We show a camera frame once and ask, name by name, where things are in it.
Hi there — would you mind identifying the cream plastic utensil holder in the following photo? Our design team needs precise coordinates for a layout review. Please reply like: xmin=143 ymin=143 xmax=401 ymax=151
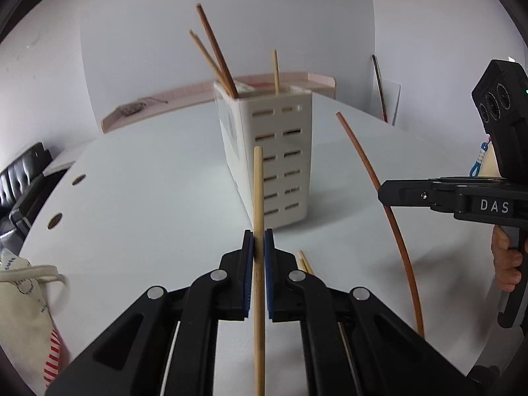
xmin=214 ymin=82 xmax=312 ymax=229

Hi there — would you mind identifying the wooden chopstick separate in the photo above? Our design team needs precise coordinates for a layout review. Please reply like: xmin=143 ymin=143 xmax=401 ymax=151
xmin=272 ymin=49 xmax=281 ymax=95

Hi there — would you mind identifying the light wooden chopstick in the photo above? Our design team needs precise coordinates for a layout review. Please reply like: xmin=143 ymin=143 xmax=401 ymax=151
xmin=189 ymin=30 xmax=232 ymax=97

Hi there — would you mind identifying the person right hand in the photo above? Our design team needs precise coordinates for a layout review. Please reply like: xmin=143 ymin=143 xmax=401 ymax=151
xmin=490 ymin=226 xmax=523 ymax=292

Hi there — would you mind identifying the cream cartoon thermos bottle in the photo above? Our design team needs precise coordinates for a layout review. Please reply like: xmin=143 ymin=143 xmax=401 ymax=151
xmin=469 ymin=137 xmax=501 ymax=178

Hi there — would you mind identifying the cream canvas tote bag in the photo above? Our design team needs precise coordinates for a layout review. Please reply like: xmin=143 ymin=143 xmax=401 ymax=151
xmin=1 ymin=248 xmax=64 ymax=395

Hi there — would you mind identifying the dark wooden chopstick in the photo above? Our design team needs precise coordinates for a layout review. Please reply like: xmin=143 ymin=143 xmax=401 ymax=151
xmin=196 ymin=4 xmax=239 ymax=99

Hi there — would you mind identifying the black leather sofa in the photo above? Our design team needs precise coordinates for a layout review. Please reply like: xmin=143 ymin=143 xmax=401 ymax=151
xmin=1 ymin=142 xmax=53 ymax=255

